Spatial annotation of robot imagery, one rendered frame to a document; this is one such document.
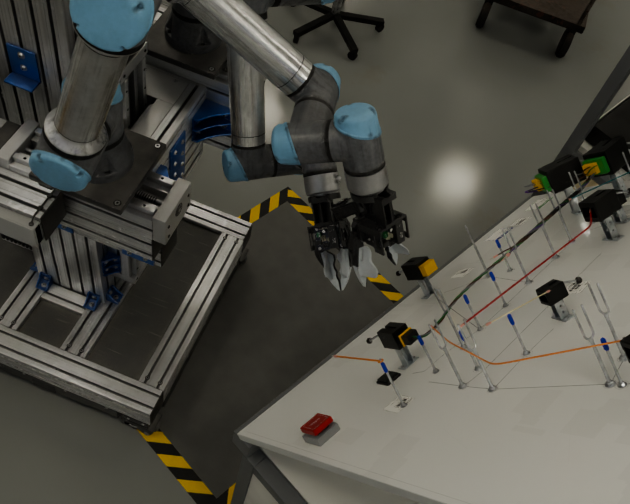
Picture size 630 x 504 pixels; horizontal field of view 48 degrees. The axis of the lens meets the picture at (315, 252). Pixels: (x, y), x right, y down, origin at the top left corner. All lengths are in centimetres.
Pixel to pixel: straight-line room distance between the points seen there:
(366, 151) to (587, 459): 59
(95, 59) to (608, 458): 97
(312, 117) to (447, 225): 205
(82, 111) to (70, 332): 130
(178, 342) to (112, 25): 152
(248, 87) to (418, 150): 209
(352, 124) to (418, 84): 267
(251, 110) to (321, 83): 24
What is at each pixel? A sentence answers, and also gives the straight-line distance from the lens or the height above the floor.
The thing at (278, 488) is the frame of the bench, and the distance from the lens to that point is 172.
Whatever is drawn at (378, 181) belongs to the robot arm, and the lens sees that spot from 127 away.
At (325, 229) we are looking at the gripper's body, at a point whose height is 124.
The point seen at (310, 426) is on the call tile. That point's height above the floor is 112.
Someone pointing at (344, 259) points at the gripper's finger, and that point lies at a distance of 155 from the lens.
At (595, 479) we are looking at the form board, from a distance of 105.
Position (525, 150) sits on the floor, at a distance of 377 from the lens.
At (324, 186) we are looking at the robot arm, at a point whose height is 130.
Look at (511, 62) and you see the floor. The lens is 425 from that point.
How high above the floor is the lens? 243
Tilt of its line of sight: 54 degrees down
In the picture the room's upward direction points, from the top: 16 degrees clockwise
